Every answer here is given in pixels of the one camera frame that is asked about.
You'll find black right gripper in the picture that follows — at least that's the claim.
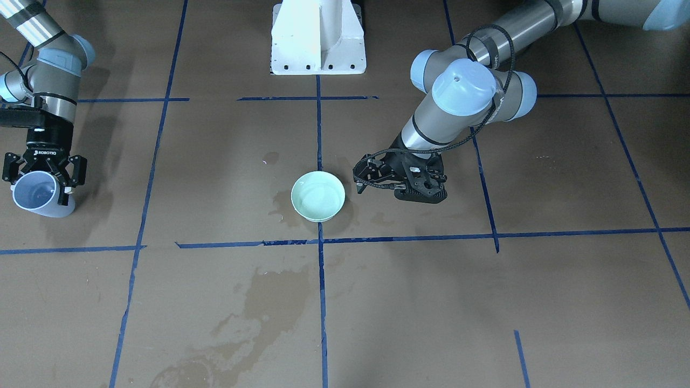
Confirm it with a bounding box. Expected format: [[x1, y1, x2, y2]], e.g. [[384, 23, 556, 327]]
[[2, 122, 88, 206]]

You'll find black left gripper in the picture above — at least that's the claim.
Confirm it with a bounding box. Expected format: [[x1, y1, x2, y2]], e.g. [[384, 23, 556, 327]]
[[353, 152, 447, 204]]

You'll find blue plastic cup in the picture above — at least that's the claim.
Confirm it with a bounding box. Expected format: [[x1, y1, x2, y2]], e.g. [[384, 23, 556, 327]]
[[12, 170, 75, 218]]

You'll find light green bowl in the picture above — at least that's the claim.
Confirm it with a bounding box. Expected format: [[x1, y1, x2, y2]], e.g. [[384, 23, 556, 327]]
[[290, 170, 346, 223]]

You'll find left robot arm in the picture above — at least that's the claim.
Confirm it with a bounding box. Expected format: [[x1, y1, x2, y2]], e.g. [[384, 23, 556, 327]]
[[353, 1, 689, 204]]

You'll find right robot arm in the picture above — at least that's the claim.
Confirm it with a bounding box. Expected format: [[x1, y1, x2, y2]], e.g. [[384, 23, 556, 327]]
[[1, 1, 95, 206]]

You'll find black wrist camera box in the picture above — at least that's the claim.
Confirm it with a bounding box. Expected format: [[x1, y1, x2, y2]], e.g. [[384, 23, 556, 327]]
[[1, 107, 45, 128]]

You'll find white pedestal column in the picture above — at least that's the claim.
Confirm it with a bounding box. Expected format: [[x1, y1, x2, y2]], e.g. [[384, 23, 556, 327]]
[[270, 1, 367, 75]]

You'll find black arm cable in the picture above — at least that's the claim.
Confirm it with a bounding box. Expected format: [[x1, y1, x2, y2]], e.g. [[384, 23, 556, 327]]
[[362, 24, 516, 189]]

